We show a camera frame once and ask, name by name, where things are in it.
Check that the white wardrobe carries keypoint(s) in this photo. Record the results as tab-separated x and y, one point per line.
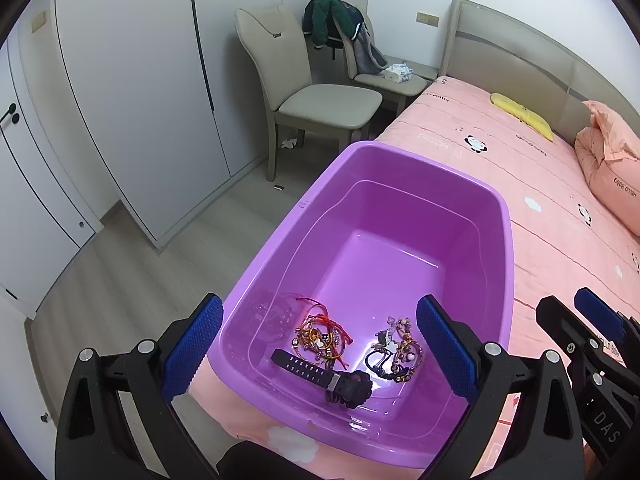
125	85

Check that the dark green jacket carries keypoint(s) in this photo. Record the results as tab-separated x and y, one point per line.
325	20

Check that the beige bed headboard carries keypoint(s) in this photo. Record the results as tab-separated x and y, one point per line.
500	45

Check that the yellow pillow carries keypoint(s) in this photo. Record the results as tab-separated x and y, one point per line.
525	115

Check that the pink pillow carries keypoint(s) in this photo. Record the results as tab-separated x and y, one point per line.
615	130

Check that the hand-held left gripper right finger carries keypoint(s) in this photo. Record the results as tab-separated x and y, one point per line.
445	345

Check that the tissue packet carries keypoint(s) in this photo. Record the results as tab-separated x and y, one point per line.
397	72

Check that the beige chair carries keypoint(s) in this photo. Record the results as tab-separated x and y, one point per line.
325	105
395	82

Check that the folded pink quilt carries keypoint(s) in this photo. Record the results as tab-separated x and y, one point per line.
615	185

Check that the person's dark trousers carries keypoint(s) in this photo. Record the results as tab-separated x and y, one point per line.
250	465

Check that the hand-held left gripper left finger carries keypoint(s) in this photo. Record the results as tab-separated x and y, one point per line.
195	345

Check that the grey garment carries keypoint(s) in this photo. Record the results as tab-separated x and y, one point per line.
365	55

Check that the beige wall switch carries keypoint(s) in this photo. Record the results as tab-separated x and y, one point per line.
427	19

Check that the black wrist watch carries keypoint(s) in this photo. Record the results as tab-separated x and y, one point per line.
350	387

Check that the crumpled white paper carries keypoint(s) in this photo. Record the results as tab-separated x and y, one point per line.
289	143

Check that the pink printed bedsheet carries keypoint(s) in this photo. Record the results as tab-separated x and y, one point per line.
550	200

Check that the purple plastic tub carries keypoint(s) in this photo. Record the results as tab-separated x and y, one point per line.
390	220

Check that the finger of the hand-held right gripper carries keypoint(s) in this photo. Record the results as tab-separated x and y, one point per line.
565	330
597	312

